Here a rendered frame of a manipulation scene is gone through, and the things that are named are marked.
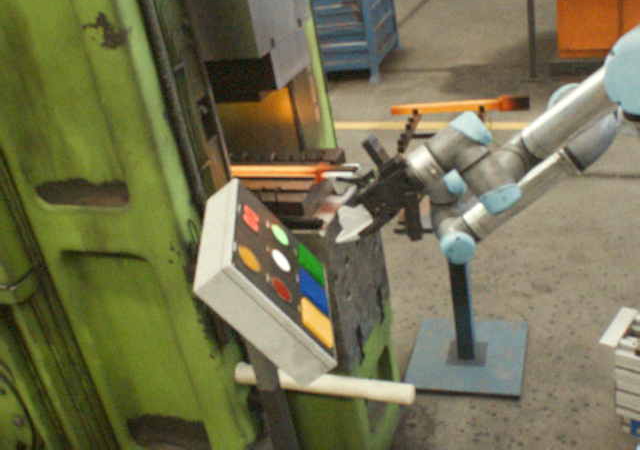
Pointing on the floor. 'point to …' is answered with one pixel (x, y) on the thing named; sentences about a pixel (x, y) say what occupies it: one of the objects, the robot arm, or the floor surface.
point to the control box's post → (272, 398)
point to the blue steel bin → (355, 18)
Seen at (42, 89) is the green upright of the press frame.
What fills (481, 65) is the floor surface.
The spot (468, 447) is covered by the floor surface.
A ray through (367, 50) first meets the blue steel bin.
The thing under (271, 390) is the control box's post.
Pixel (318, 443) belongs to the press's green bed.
